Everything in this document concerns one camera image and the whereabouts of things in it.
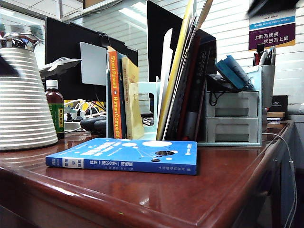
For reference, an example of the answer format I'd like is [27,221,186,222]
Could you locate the white hanging cable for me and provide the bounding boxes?
[262,133,298,228]

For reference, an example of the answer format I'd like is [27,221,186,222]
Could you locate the light blue desk organizer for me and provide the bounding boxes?
[105,64,263,147]

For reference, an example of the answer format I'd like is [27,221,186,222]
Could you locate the white power strip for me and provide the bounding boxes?
[64,114,84,131]

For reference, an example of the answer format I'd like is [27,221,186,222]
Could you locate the black book white characters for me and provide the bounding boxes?
[185,35,212,141]

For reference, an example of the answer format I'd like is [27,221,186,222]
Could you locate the white cable bundle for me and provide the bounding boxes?
[64,99,107,119]

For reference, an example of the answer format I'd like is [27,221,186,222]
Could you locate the silver monitor mount panel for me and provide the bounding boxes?
[80,42,107,86]

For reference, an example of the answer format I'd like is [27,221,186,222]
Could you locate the brown bottle green label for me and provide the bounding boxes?
[45,79,66,140]

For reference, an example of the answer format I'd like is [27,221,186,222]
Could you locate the black red marker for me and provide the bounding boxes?
[253,43,266,67]

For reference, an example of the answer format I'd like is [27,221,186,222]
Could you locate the white pen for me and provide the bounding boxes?
[270,46,277,66]

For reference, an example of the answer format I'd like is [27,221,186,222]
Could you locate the blue paperback book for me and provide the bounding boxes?
[45,138,198,176]

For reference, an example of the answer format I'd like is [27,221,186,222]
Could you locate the black wide monitor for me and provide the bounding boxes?
[45,17,139,102]

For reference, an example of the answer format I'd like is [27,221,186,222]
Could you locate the light blue booklet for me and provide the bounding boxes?
[215,59,247,90]

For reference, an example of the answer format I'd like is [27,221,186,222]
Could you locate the black small box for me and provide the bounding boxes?
[270,95,288,113]

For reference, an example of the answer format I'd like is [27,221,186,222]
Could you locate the wooden flat box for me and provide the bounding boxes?
[266,111,285,119]
[266,121,287,130]

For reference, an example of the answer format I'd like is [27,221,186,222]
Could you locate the white plastic divider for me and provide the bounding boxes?
[158,28,173,112]

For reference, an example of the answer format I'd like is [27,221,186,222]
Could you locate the grey model airplane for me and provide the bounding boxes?
[39,57,83,79]

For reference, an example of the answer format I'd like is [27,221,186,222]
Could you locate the blue white booklet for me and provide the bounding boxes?
[225,55,256,91]

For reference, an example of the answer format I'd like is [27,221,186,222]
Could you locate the leaning yellow and dark books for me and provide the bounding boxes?
[155,0,198,141]

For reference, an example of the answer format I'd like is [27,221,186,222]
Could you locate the yellow paperback book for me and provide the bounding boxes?
[121,57,145,143]

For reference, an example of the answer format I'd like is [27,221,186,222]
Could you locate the black computer mouse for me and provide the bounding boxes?
[80,115,107,137]

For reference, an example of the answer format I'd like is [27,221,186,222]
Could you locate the orange spine book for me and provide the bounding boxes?
[107,46,129,140]

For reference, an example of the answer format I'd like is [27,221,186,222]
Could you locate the brown cardboard box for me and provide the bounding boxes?
[83,0,121,10]

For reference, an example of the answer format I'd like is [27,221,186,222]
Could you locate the beige manila folder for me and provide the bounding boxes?
[194,0,214,31]

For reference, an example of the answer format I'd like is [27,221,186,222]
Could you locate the dark grey document folder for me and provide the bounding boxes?
[162,14,200,141]

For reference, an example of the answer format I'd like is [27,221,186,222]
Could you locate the purple white wall poster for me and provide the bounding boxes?
[248,9,296,51]

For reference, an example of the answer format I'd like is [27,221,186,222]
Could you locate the white ribbed kettle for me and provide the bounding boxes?
[0,33,59,152]

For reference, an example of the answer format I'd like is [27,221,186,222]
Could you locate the white pen cup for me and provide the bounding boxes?
[258,64,276,108]

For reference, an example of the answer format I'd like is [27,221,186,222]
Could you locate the grey organizer drawer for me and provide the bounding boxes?
[206,118,259,143]
[206,91,259,118]

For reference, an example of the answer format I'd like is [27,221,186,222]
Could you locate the red thin book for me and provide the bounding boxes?
[177,35,202,141]

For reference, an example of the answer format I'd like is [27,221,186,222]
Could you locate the black strap pouch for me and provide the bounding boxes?
[206,74,241,107]

